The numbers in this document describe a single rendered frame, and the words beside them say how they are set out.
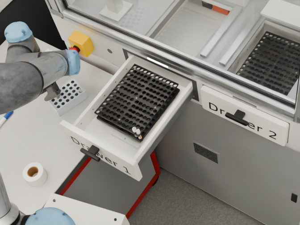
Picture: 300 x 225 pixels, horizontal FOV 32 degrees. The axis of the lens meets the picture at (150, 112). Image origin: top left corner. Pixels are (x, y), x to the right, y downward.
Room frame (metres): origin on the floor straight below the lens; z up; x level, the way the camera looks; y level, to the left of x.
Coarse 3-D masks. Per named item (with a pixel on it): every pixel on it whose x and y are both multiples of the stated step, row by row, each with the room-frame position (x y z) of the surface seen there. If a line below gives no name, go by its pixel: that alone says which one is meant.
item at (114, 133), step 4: (112, 132) 0.92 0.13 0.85; (116, 132) 0.91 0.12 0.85; (116, 136) 0.90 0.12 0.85; (120, 136) 0.90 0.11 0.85; (124, 136) 0.89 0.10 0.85; (124, 140) 0.88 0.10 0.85; (128, 140) 0.87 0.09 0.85; (132, 144) 0.85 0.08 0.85; (136, 144) 0.85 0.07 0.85; (136, 148) 0.84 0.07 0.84
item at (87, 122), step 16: (128, 64) 1.14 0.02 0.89; (144, 64) 1.14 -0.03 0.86; (112, 80) 1.08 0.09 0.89; (176, 80) 1.04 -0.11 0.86; (96, 96) 1.04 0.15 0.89; (176, 96) 0.99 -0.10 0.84; (192, 96) 0.97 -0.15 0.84; (176, 112) 0.91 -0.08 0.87; (80, 128) 0.96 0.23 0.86; (96, 128) 0.96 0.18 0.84; (112, 128) 0.94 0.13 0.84; (160, 128) 0.86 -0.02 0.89; (112, 144) 0.88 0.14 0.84; (128, 144) 0.87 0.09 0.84; (144, 144) 0.81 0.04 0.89; (144, 160) 0.79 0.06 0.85
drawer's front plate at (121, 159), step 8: (64, 128) 0.94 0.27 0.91; (72, 128) 0.92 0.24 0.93; (72, 136) 0.92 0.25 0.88; (80, 136) 0.89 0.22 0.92; (88, 136) 0.88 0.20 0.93; (80, 144) 0.91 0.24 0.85; (88, 144) 0.87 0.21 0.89; (96, 144) 0.84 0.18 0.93; (104, 144) 0.83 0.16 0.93; (104, 152) 0.82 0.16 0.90; (112, 152) 0.80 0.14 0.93; (120, 152) 0.79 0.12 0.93; (104, 160) 0.84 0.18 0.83; (112, 160) 0.80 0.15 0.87; (120, 160) 0.78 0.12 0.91; (128, 160) 0.76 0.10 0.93; (120, 168) 0.79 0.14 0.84; (128, 168) 0.76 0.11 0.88; (136, 168) 0.74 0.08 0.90; (136, 176) 0.74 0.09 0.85
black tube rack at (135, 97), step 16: (128, 80) 1.08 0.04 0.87; (144, 80) 1.04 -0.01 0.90; (160, 80) 1.02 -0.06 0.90; (112, 96) 1.02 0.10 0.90; (128, 96) 1.00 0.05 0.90; (144, 96) 0.98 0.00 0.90; (160, 96) 0.96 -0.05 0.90; (112, 112) 0.98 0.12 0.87; (128, 112) 0.94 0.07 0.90; (144, 112) 0.94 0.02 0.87; (160, 112) 0.92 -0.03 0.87; (144, 128) 0.87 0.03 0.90
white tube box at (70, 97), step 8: (72, 80) 1.22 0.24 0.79; (64, 88) 1.20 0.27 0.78; (72, 88) 1.18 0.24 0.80; (64, 96) 1.16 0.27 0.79; (72, 96) 1.15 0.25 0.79; (80, 96) 1.14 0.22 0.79; (56, 104) 1.14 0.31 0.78; (64, 104) 1.12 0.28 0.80; (72, 104) 1.13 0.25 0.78; (64, 112) 1.11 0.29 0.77
